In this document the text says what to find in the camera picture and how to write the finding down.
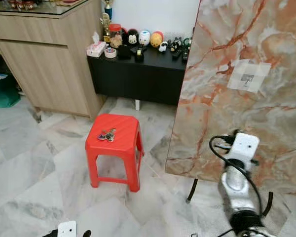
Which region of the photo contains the orange round figure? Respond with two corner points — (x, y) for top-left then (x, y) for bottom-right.
(150, 31), (164, 48)

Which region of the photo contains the orange marble pattern board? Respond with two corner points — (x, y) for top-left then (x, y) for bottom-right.
(165, 0), (296, 197)

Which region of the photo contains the black low sideboard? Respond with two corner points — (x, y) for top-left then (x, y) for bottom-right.
(87, 47), (188, 112)

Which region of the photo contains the light wooden cabinet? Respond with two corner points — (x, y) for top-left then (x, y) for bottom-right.
(0, 0), (107, 121)

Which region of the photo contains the bunch of keys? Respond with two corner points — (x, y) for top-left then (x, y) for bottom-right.
(98, 128), (117, 142)

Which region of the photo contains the small grey wall hook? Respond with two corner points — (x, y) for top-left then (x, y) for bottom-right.
(241, 74), (255, 88)

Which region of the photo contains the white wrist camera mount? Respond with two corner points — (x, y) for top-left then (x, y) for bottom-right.
(58, 221), (77, 237)
(229, 131), (260, 171)

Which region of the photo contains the pink tissue box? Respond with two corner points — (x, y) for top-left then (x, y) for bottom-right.
(86, 32), (107, 58)

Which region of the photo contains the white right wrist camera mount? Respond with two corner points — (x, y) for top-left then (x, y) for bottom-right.
(229, 131), (260, 171)

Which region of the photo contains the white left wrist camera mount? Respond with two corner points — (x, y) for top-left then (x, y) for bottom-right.
(58, 221), (77, 237)

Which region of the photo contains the clear adhesive hook patch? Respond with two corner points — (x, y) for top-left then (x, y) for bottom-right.
(226, 59), (272, 94)

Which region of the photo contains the black round mouse figure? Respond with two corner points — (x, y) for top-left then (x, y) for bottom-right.
(126, 29), (140, 47)

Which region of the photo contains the black board leg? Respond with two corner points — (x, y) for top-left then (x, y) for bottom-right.
(263, 192), (274, 218)
(186, 179), (199, 203)

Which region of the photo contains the black tape dispenser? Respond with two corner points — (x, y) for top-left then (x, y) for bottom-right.
(134, 47), (146, 62)

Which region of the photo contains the gold trophy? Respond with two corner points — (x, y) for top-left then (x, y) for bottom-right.
(100, 0), (113, 44)

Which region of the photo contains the red lidded clear jar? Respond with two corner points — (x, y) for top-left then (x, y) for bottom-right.
(109, 23), (123, 49)

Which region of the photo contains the red plastic stool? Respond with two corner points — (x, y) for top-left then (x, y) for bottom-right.
(85, 113), (145, 193)

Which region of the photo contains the black square holder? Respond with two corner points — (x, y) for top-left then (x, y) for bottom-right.
(117, 45), (131, 61)

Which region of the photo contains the white round figure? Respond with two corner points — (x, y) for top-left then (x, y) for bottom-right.
(139, 30), (151, 47)

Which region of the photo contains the white tape roll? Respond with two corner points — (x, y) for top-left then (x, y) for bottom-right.
(104, 48), (117, 59)

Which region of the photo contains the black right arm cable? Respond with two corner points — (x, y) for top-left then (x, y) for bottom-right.
(208, 135), (263, 237)

